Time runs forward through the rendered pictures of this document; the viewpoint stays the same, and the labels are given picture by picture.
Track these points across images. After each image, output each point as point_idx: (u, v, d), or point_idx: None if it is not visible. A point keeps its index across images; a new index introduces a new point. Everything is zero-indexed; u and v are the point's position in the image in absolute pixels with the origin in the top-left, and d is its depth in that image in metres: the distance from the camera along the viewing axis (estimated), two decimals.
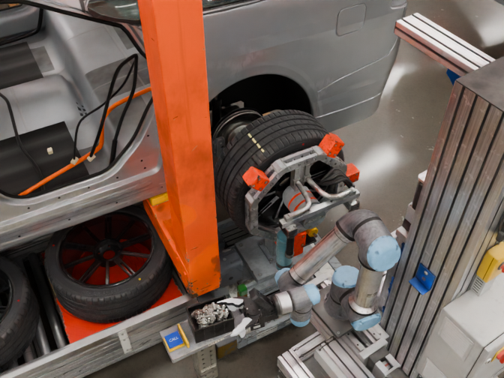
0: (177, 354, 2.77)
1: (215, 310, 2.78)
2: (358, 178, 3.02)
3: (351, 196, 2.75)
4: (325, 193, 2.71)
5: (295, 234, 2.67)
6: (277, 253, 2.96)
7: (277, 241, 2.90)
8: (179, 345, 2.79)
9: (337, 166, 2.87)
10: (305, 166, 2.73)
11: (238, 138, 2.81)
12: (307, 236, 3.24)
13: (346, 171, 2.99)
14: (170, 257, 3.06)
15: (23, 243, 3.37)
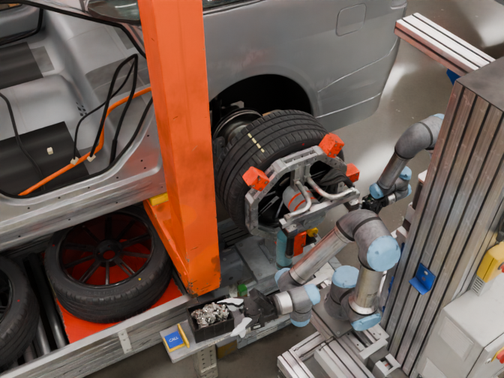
0: (177, 354, 2.77)
1: (215, 310, 2.78)
2: (358, 178, 3.02)
3: (351, 196, 2.75)
4: (325, 193, 2.71)
5: (295, 234, 2.67)
6: (277, 253, 2.96)
7: (277, 241, 2.90)
8: (179, 345, 2.79)
9: (337, 166, 2.87)
10: (305, 166, 2.73)
11: (238, 138, 2.81)
12: (307, 236, 3.24)
13: (346, 171, 2.99)
14: (170, 257, 3.06)
15: (23, 243, 3.37)
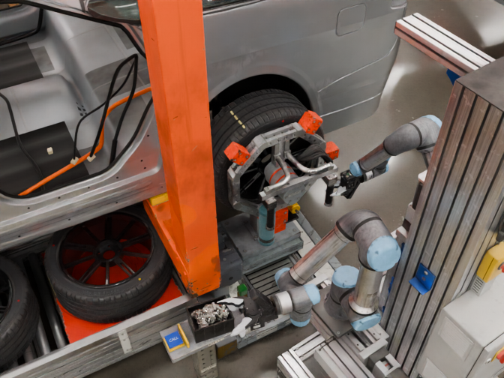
0: (177, 354, 2.77)
1: (215, 310, 2.78)
2: (337, 155, 3.14)
3: (329, 171, 2.86)
4: (303, 167, 2.83)
5: (274, 206, 2.79)
6: (259, 226, 3.08)
7: (259, 215, 3.02)
8: (179, 345, 2.79)
9: (316, 143, 2.98)
10: (285, 141, 2.85)
11: (220, 115, 2.93)
12: (290, 213, 3.36)
13: (326, 148, 3.10)
14: (170, 257, 3.06)
15: (23, 243, 3.37)
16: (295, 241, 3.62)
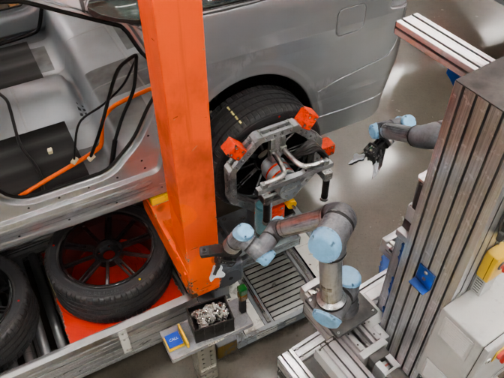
0: (177, 354, 2.77)
1: (215, 310, 2.78)
2: (334, 151, 3.16)
3: (325, 166, 2.88)
4: (299, 162, 2.85)
5: (271, 201, 2.81)
6: (256, 222, 3.10)
7: (256, 210, 3.04)
8: (179, 345, 2.79)
9: (313, 139, 3.01)
10: (281, 136, 2.87)
11: (217, 111, 2.95)
12: (287, 208, 3.38)
13: (322, 144, 3.13)
14: (170, 257, 3.06)
15: (23, 243, 3.37)
16: (292, 236, 3.64)
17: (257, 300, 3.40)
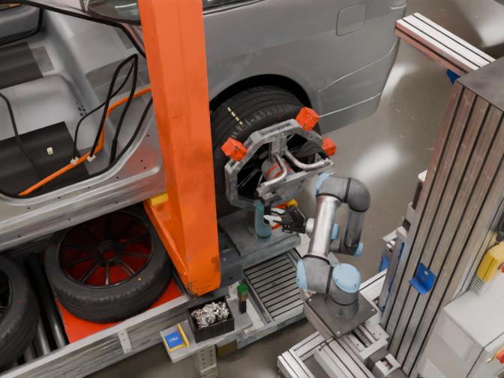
0: (177, 354, 2.77)
1: (215, 310, 2.78)
2: (334, 151, 3.16)
3: (325, 167, 2.88)
4: (300, 163, 2.84)
5: (271, 202, 2.80)
6: (256, 223, 3.09)
7: (256, 211, 3.03)
8: (179, 345, 2.79)
9: (313, 139, 3.00)
10: (282, 137, 2.87)
11: (218, 112, 2.95)
12: (287, 209, 3.38)
13: (323, 145, 3.12)
14: (170, 257, 3.06)
15: (23, 243, 3.37)
16: (293, 237, 3.63)
17: (257, 300, 3.40)
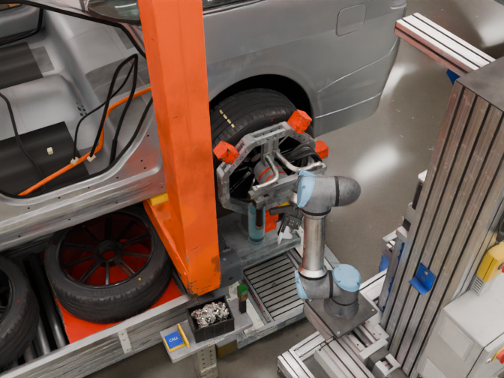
0: (177, 354, 2.77)
1: (215, 310, 2.78)
2: (327, 154, 3.14)
3: (318, 170, 2.87)
4: (292, 166, 2.83)
5: (263, 205, 2.79)
6: (249, 226, 3.08)
7: (249, 214, 3.02)
8: (179, 345, 2.79)
9: (306, 142, 2.99)
10: (274, 140, 2.85)
11: (210, 115, 2.93)
12: (281, 212, 3.36)
13: (316, 148, 3.11)
14: (170, 257, 3.06)
15: (23, 243, 3.37)
16: (293, 237, 3.64)
17: (257, 300, 3.40)
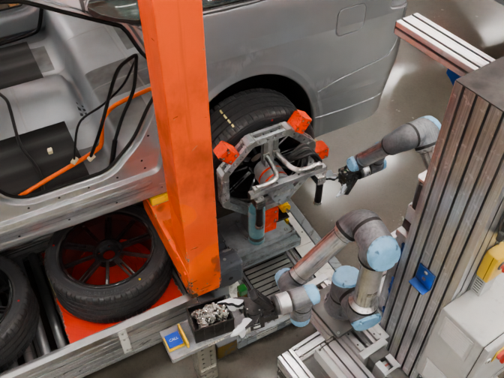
0: (177, 354, 2.77)
1: (215, 310, 2.78)
2: (327, 154, 3.14)
3: (318, 170, 2.87)
4: (292, 166, 2.83)
5: (263, 205, 2.79)
6: (249, 226, 3.08)
7: (249, 214, 3.02)
8: (179, 345, 2.79)
9: (306, 142, 2.99)
10: (274, 140, 2.85)
11: (210, 115, 2.93)
12: (281, 212, 3.36)
13: (316, 148, 3.11)
14: (170, 257, 3.06)
15: (23, 243, 3.37)
16: (293, 237, 3.64)
17: None
